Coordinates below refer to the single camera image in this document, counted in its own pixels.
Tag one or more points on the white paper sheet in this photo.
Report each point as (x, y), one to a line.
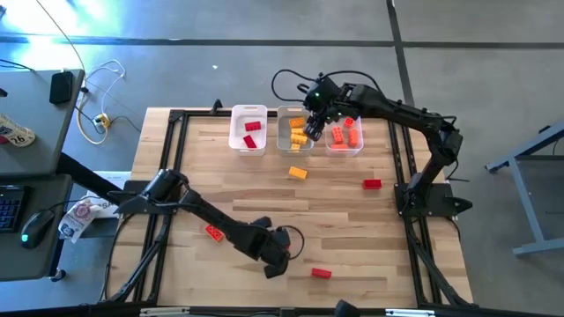
(110, 180)

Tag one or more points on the black phone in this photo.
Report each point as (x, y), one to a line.
(61, 87)

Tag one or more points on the black keyboard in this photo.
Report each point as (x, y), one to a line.
(9, 209)

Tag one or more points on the black caster wheel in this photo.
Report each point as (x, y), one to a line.
(58, 275)

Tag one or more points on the blue-gray metal stand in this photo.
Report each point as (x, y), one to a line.
(531, 207)

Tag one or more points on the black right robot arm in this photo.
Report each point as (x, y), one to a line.
(396, 108)

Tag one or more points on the white printed packet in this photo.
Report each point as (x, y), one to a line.
(79, 218)

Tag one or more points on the clear plastic bin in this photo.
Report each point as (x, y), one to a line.
(357, 152)

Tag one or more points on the silver metal bracket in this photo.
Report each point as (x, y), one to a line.
(165, 312)
(410, 312)

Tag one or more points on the black metal table frame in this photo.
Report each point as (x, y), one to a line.
(175, 115)

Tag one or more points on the black desk beam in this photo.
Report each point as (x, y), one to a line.
(88, 180)

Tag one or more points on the white plastic bin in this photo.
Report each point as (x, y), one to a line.
(238, 147)

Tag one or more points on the white numbered tag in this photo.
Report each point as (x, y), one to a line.
(15, 132)

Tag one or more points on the black computer mouse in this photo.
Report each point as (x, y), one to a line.
(37, 228)

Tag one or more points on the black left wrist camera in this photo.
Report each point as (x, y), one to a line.
(263, 221)

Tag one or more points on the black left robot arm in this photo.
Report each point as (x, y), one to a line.
(211, 220)

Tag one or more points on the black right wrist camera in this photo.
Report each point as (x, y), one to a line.
(338, 113)

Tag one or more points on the gray plastic bin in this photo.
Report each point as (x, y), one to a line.
(284, 149)

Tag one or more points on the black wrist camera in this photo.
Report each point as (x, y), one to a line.
(263, 221)
(338, 113)

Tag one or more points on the yellow power plug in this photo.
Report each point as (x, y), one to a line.
(102, 120)

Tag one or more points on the gray desk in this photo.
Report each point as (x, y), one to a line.
(26, 101)
(39, 264)

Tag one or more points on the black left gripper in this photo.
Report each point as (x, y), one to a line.
(264, 242)

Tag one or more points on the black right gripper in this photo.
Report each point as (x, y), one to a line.
(324, 97)

